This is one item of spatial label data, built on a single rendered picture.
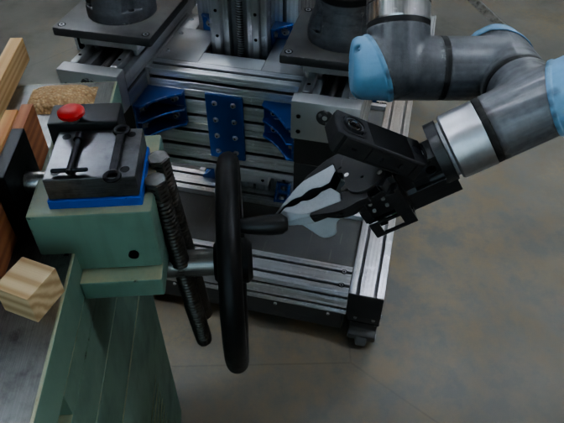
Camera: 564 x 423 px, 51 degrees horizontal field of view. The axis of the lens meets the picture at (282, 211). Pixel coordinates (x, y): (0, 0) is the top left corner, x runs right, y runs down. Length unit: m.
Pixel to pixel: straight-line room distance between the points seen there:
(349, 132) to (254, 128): 0.77
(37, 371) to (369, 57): 0.48
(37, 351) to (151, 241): 0.16
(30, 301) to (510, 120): 0.51
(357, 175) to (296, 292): 0.90
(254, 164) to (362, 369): 0.63
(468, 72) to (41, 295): 0.52
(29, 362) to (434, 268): 1.45
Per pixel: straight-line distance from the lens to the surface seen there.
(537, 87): 0.65
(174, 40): 1.47
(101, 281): 0.71
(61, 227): 0.68
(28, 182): 0.73
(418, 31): 0.71
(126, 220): 0.66
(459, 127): 0.64
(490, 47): 0.73
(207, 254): 0.77
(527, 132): 0.65
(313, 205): 0.67
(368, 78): 0.69
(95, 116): 0.72
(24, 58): 1.08
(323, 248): 1.62
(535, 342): 1.82
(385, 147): 0.63
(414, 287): 1.84
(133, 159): 0.65
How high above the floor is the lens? 1.40
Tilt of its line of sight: 44 degrees down
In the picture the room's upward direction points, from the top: straight up
